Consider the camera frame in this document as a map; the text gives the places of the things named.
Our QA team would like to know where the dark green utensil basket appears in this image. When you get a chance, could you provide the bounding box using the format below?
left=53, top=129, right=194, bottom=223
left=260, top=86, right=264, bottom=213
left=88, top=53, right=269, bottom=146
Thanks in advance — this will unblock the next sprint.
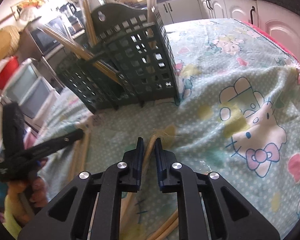
left=55, top=3, right=180, bottom=113

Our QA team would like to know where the person left hand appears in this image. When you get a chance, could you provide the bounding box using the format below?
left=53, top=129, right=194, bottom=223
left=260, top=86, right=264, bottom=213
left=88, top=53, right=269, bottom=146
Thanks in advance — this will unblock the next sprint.
left=7, top=158, right=50, bottom=227

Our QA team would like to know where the red plastic basin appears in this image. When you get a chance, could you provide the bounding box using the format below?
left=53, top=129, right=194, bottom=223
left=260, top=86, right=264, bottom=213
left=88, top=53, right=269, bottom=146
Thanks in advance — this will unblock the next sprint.
left=0, top=56, right=19, bottom=90

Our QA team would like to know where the pink towel blanket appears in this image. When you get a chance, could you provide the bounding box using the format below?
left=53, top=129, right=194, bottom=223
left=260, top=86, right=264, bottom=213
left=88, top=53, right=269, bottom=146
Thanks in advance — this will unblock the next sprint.
left=243, top=21, right=300, bottom=64

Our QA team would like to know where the plastic drawer cabinet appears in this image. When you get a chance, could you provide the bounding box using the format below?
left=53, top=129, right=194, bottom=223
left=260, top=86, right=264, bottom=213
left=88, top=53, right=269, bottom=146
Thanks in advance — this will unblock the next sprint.
left=0, top=58, right=59, bottom=152

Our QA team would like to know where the black blender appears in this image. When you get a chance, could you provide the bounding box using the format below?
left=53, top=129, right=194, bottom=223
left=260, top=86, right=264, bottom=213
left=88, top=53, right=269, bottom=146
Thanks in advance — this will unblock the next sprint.
left=60, top=3, right=83, bottom=35

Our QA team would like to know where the black microwave oven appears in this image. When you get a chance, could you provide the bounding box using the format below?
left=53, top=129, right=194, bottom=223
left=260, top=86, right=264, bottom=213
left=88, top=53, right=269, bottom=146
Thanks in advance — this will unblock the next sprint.
left=27, top=17, right=67, bottom=55

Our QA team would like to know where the round bamboo tray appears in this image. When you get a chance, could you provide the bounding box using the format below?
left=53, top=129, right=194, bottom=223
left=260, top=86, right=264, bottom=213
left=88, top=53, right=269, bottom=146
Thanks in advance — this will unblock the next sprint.
left=0, top=25, right=20, bottom=61

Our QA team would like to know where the hello kitty tablecloth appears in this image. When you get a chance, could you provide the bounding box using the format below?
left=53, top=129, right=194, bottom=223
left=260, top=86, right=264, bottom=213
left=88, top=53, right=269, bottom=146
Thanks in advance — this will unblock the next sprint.
left=39, top=18, right=300, bottom=237

